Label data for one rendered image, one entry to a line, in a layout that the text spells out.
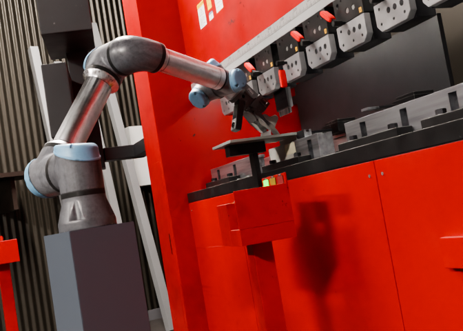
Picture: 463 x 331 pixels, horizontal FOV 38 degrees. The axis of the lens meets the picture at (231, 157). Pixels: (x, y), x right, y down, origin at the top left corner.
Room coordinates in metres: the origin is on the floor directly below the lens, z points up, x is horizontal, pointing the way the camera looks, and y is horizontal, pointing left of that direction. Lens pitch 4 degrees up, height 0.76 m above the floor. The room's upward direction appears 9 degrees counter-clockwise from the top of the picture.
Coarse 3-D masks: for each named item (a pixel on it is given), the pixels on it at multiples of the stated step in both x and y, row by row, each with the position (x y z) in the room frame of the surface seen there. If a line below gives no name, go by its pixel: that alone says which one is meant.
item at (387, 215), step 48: (336, 192) 1.97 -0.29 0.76; (384, 192) 1.75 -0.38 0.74; (432, 192) 1.58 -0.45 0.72; (288, 240) 2.31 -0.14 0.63; (336, 240) 2.01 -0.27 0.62; (384, 240) 1.79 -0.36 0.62; (432, 240) 1.61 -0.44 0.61; (240, 288) 2.77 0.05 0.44; (288, 288) 2.37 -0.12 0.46; (336, 288) 2.06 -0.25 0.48; (384, 288) 1.83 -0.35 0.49; (432, 288) 1.64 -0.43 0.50
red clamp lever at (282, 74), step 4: (276, 64) 2.32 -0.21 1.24; (280, 64) 2.32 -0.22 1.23; (284, 64) 2.33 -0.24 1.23; (280, 68) 2.32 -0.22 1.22; (280, 72) 2.32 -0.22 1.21; (284, 72) 2.32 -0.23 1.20; (280, 76) 2.32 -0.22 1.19; (284, 76) 2.32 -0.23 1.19; (280, 80) 2.32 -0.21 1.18; (284, 80) 2.32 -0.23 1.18; (280, 84) 2.32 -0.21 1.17; (284, 84) 2.32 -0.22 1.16
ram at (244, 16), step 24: (192, 0) 3.08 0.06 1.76; (240, 0) 2.60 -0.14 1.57; (264, 0) 2.43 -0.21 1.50; (288, 0) 2.26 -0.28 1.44; (192, 24) 3.12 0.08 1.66; (216, 24) 2.86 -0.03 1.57; (240, 24) 2.64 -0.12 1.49; (264, 24) 2.46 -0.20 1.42; (288, 24) 2.29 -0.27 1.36; (192, 48) 3.17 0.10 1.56; (216, 48) 2.90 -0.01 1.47
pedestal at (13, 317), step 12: (0, 240) 3.66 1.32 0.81; (12, 240) 3.57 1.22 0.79; (0, 252) 3.54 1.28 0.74; (12, 252) 3.57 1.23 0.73; (0, 264) 3.54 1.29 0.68; (0, 276) 3.60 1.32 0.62; (12, 288) 3.62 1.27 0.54; (12, 300) 3.62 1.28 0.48; (12, 312) 3.62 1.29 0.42; (12, 324) 3.61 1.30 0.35
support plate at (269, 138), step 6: (294, 132) 2.40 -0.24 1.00; (246, 138) 2.33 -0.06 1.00; (252, 138) 2.34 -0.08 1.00; (258, 138) 2.35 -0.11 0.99; (264, 138) 2.36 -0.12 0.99; (270, 138) 2.38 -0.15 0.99; (276, 138) 2.42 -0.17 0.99; (282, 138) 2.46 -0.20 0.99; (222, 144) 2.38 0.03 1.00; (228, 144) 2.35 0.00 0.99; (234, 144) 2.39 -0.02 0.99
